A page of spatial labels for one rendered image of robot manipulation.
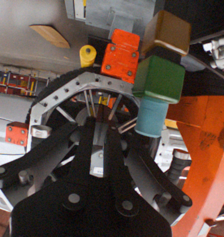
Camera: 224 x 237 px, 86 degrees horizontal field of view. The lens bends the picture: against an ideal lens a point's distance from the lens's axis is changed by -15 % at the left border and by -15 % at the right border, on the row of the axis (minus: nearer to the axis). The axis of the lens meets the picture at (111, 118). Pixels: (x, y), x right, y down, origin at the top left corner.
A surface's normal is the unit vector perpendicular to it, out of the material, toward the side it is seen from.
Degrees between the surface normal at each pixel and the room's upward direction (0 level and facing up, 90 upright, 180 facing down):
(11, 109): 90
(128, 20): 90
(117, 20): 90
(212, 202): 90
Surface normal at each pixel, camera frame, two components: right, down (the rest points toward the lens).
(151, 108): -0.36, 0.01
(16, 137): 0.18, 0.13
